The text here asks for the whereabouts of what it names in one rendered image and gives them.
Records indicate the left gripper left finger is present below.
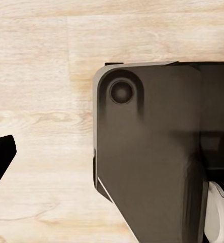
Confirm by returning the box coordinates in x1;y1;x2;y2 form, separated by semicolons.
0;135;17;180

